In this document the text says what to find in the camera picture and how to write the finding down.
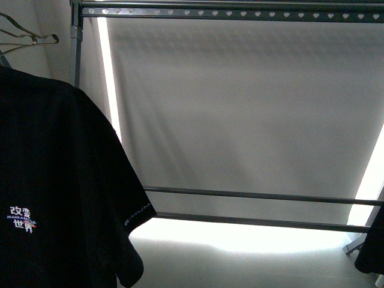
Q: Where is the black t-shirt with chinese logo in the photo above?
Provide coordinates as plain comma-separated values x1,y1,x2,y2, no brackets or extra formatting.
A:
1,67,155,287

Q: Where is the metal clothes hanger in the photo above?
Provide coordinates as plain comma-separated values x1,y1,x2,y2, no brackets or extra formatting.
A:
1,13,59,56

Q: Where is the grey metal clothes rack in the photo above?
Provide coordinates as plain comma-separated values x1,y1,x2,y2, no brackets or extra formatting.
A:
70,1,383,252

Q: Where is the white roller blind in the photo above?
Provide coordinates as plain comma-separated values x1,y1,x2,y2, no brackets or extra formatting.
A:
106,17,384,229

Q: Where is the black t-shirt better world print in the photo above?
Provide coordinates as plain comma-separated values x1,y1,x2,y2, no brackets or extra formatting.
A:
355,207,384,275

